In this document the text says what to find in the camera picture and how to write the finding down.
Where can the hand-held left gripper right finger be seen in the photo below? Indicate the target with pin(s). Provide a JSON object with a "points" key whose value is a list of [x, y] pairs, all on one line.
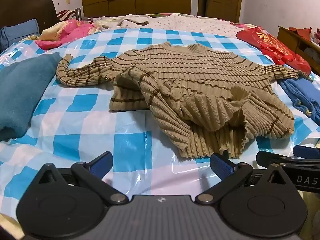
{"points": [[221, 166]]}

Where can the tan striped knit sweater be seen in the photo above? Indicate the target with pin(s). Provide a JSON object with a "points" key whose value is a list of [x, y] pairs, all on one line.
{"points": [[187, 75]]}

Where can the beige crumpled cloth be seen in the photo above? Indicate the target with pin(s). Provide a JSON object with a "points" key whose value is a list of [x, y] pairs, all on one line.
{"points": [[130, 21]]}

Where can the metal thermos flask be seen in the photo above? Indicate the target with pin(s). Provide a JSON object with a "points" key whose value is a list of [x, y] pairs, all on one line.
{"points": [[78, 13]]}

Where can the brown wooden door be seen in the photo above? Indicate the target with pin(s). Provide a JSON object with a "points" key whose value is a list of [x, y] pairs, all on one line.
{"points": [[225, 0]]}

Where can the pale yellow bedsheet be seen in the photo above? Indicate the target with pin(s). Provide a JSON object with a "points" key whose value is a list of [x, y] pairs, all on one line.
{"points": [[7, 222]]}

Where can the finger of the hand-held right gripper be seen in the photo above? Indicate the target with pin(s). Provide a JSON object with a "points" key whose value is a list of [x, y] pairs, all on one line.
{"points": [[270, 158], [306, 152]]}

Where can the blue pillow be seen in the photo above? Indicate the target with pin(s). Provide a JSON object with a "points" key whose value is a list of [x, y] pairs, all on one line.
{"points": [[17, 33]]}

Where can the red floral quilt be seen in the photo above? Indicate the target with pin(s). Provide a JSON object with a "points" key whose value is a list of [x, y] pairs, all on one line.
{"points": [[267, 42]]}

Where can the blue white checkered plastic sheet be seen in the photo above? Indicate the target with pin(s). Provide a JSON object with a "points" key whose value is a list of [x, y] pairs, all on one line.
{"points": [[87, 130]]}

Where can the blue knit garment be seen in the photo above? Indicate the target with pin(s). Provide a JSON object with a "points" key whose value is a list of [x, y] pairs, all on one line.
{"points": [[302, 92]]}

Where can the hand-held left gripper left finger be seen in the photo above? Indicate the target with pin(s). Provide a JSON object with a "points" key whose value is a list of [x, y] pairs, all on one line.
{"points": [[103, 162]]}

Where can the pink floral quilt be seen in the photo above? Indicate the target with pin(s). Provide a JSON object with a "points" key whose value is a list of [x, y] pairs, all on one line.
{"points": [[67, 32]]}

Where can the wooden bedside cabinet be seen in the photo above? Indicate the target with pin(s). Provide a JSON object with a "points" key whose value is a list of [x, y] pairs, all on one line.
{"points": [[291, 38]]}

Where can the teal folded cloth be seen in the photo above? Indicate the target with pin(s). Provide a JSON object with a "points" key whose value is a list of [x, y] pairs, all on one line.
{"points": [[22, 92]]}

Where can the red white striped cloth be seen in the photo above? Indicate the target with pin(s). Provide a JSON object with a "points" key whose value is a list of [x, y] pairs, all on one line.
{"points": [[65, 13]]}

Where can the dark wooden headboard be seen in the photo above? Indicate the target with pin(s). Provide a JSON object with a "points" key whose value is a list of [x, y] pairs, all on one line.
{"points": [[30, 5]]}

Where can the white floral bedsheet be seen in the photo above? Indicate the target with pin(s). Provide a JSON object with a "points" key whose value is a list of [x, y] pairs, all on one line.
{"points": [[190, 23]]}

